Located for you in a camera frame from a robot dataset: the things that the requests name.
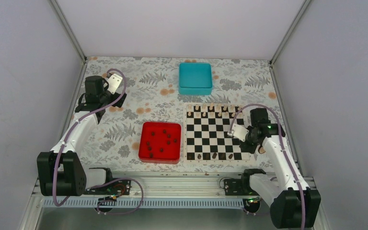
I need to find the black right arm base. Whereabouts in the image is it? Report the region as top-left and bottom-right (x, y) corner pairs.
(218, 177), (253, 196)

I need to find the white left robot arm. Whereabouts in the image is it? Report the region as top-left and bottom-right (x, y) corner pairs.
(37, 70), (127, 196)

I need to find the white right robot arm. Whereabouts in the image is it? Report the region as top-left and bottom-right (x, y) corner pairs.
(240, 108), (321, 230)

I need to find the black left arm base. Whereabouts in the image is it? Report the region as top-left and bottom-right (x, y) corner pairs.
(83, 167), (131, 202)

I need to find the row of light chess pieces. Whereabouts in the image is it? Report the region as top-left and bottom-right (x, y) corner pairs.
(183, 103), (241, 120)

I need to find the black white chessboard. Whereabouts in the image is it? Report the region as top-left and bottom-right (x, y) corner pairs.
(183, 118), (255, 165)

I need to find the floral patterned table mat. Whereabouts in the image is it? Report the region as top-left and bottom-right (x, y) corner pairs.
(79, 57), (281, 173)

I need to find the red plastic tray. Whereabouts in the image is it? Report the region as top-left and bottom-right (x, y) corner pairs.
(138, 121), (182, 164)

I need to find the teal plastic box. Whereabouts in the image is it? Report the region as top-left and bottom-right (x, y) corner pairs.
(178, 62), (213, 95)

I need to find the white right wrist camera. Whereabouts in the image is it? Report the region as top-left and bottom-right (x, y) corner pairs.
(228, 124), (249, 142)

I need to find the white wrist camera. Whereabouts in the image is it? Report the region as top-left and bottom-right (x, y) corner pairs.
(228, 124), (249, 142)
(106, 73), (123, 94)

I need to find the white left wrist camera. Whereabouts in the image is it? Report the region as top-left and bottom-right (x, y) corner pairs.
(106, 73), (123, 94)

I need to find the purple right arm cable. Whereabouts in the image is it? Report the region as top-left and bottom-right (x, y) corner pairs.
(228, 103), (307, 230)

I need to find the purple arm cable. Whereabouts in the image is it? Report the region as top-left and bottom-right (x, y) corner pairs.
(51, 68), (144, 217)
(228, 103), (307, 230)

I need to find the aluminium frame rail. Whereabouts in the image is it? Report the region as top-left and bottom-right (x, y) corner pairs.
(20, 172), (330, 230)

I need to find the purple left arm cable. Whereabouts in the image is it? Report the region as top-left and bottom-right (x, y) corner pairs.
(51, 68), (144, 217)

